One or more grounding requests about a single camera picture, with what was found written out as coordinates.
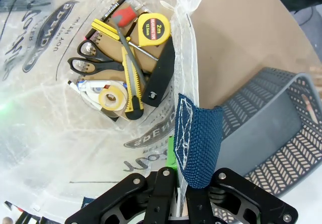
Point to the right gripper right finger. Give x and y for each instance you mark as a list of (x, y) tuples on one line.
[(239, 204)]

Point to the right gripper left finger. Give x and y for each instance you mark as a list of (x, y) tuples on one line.
[(120, 204)]

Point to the large grey plastic basket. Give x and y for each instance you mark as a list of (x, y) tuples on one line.
[(264, 133)]

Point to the yellowish adhesive tape roll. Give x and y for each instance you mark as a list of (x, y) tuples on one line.
[(120, 95)]

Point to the yellow utility knife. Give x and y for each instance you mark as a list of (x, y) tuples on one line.
[(132, 90)]

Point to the white correction tape dispenser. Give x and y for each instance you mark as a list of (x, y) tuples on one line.
[(94, 89)]

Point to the black flat bar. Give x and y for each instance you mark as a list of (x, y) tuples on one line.
[(158, 83)]

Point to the blue white marker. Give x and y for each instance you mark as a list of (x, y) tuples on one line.
[(75, 85)]

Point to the black scissors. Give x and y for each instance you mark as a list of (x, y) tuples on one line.
[(108, 66)]

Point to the brown spiral notebook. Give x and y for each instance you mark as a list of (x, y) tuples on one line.
[(113, 47)]

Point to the pink highlighter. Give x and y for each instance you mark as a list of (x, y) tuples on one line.
[(88, 35)]

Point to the yellow tape measure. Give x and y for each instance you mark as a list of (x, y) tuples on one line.
[(153, 30)]

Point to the black pen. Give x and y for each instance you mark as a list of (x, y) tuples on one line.
[(120, 1)]

